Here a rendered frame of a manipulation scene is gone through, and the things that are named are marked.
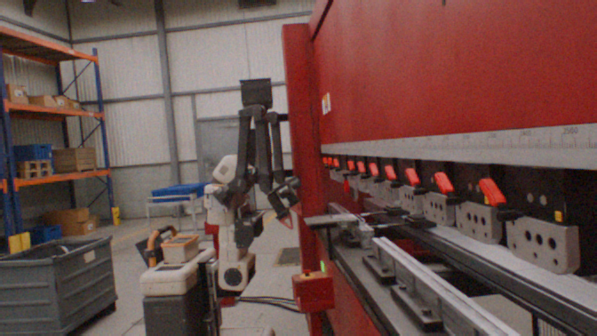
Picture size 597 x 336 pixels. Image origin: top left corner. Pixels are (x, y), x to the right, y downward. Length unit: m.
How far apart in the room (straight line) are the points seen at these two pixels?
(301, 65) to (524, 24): 2.47
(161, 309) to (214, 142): 7.67
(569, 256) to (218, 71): 9.48
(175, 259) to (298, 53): 1.68
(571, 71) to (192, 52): 9.76
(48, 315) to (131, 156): 7.16
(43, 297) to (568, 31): 3.73
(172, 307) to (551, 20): 2.07
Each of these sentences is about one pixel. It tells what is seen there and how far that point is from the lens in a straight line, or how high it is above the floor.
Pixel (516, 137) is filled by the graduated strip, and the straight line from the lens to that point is 0.81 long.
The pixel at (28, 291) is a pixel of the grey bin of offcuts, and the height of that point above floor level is 0.47.
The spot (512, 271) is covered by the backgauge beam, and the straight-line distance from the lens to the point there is 1.43.
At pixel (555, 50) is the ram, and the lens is 0.73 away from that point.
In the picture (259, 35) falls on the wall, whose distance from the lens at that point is 9.88.
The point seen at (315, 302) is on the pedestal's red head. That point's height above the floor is 0.70.
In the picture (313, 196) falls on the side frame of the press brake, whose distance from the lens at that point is 3.12.
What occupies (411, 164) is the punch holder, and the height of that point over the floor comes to 1.32.
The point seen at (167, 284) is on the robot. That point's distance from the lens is 2.33.
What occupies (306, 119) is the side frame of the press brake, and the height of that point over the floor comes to 1.60.
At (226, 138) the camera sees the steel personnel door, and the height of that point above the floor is 1.73.
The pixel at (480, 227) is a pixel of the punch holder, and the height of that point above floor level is 1.21.
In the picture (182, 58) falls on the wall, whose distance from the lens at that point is 10.32.
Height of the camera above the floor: 1.41
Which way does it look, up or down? 3 degrees down
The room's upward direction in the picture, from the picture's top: 5 degrees counter-clockwise
